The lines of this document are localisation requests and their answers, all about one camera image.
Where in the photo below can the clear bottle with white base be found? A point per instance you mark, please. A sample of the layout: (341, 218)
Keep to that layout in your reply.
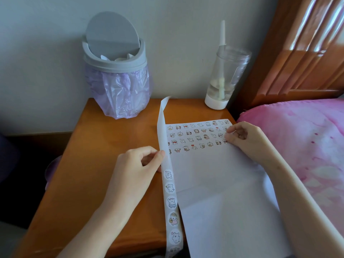
(228, 77)

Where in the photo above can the person's right thumb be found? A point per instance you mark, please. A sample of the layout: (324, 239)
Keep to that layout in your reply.
(230, 139)

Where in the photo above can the white sticker backing strip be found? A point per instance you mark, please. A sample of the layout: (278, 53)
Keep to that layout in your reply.
(162, 126)

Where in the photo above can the row of round cartoon stickers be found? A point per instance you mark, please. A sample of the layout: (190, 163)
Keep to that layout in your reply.
(172, 202)

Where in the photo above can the purple translucent object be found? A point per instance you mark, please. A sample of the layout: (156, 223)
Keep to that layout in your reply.
(52, 171)

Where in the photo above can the person's left thumb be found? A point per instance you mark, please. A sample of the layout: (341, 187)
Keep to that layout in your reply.
(156, 162)

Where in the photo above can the person's left forearm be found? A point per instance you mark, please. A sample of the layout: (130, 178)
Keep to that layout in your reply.
(94, 233)

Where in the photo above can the wooden bed headboard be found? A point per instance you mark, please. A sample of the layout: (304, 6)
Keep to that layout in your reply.
(301, 51)

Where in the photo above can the person's right hand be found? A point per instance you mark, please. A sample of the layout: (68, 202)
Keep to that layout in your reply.
(251, 143)

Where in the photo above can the white crumpled tissue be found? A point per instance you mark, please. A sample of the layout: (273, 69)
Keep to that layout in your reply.
(104, 57)

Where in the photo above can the wooden bedside table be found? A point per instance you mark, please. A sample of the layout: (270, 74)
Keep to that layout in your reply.
(80, 158)

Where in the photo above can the white paper sheet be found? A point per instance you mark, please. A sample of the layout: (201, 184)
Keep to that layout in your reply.
(220, 190)

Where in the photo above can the person's right forearm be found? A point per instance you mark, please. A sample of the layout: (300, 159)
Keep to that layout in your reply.
(301, 212)

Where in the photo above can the purple plastic bin bag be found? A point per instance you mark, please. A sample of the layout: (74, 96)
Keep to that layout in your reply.
(121, 91)

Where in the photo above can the grey swing-lid waste bin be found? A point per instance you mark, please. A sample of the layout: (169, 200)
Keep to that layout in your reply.
(110, 37)

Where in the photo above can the pink patterned bedding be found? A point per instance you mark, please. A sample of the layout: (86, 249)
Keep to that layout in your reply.
(309, 137)

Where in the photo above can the person's left hand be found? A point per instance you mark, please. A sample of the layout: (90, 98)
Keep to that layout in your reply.
(126, 180)

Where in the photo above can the rows of small cartoon stickers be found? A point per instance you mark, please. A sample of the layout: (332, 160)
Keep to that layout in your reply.
(197, 137)

